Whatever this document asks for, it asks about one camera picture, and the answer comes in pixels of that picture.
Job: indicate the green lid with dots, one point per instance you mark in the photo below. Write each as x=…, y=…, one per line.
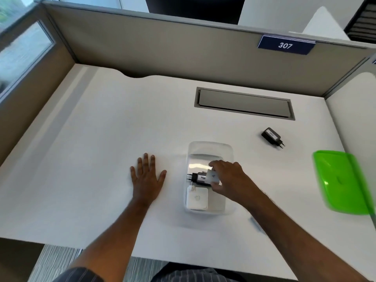
x=337, y=179

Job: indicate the person's right hand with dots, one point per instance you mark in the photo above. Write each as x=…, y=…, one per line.
x=235, y=185

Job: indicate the white charger round pins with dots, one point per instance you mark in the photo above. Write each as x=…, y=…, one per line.
x=257, y=224

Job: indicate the compact black charger white label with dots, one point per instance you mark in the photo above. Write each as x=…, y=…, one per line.
x=270, y=135

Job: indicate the person's left hand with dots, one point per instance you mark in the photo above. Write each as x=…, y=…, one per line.
x=147, y=185

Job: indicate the small white plug adapter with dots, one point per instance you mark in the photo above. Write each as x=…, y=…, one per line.
x=212, y=176

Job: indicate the black mesh office chair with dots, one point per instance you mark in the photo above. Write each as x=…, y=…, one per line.
x=364, y=23

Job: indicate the beige desk partition panel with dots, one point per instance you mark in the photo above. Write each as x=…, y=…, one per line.
x=161, y=46

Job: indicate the beige partition with glass window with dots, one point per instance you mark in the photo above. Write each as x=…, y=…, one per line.
x=17, y=114

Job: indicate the long black charger white label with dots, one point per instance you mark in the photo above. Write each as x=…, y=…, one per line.
x=199, y=177

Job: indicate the person's left forearm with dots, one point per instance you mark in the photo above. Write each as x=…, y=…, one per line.
x=111, y=240

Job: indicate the person's right forearm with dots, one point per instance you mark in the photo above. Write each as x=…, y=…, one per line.
x=299, y=240

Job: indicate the clear plastic container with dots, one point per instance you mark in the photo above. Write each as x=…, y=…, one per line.
x=205, y=151

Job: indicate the white desk side divider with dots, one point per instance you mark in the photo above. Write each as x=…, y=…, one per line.
x=323, y=26
x=358, y=114

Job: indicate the blue desk number sign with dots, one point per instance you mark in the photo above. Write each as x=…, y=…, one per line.
x=285, y=45

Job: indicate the large square white charger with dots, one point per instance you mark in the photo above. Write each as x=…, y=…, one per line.
x=196, y=199

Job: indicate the black monitor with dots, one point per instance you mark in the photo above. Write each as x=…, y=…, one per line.
x=194, y=8

